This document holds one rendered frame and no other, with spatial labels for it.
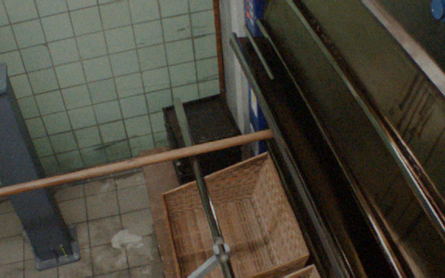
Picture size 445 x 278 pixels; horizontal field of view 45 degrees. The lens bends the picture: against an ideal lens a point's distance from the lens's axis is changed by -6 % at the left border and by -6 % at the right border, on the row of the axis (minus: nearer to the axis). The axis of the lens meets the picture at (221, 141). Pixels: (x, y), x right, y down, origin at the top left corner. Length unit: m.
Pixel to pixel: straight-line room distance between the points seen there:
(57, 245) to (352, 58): 2.21
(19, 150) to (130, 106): 0.88
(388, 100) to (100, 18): 1.99
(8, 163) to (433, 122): 2.04
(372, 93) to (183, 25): 1.90
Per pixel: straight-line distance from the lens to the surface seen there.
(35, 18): 2.91
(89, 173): 1.89
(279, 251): 2.26
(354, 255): 1.34
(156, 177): 2.67
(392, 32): 1.13
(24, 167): 2.70
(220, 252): 1.63
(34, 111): 3.24
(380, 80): 1.20
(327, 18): 1.42
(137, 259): 3.11
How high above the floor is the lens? 2.49
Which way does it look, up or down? 43 degrees down
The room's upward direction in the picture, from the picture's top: 5 degrees counter-clockwise
